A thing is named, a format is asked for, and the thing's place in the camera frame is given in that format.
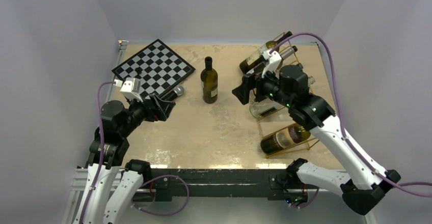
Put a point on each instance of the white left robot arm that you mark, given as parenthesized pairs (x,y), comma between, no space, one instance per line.
(101,203)

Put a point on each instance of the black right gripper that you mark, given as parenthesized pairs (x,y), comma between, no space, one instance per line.
(242,91)

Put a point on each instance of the black silver microphone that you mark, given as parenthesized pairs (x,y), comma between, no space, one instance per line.
(174,93)

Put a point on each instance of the green bottle silver neck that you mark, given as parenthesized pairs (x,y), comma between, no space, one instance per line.
(287,137)

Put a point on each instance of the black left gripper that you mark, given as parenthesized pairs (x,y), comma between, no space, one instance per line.
(161,109)

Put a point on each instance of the black white chessboard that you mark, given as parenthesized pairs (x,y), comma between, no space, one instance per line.
(162,69)

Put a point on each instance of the gold wire wine rack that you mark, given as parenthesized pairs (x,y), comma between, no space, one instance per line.
(287,148)

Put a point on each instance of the green wine bottle dark label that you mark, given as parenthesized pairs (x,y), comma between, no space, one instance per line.
(284,55)

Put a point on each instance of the clear glass bottle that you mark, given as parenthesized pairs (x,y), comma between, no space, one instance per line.
(260,110)

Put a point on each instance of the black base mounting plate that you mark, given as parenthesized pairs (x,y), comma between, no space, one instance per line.
(271,184)

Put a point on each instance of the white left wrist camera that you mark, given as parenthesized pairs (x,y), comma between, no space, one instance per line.
(130,88)

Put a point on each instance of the tall dark green bottle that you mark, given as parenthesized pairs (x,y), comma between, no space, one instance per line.
(209,82)

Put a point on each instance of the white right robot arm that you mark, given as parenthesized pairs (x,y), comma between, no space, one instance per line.
(363,183)

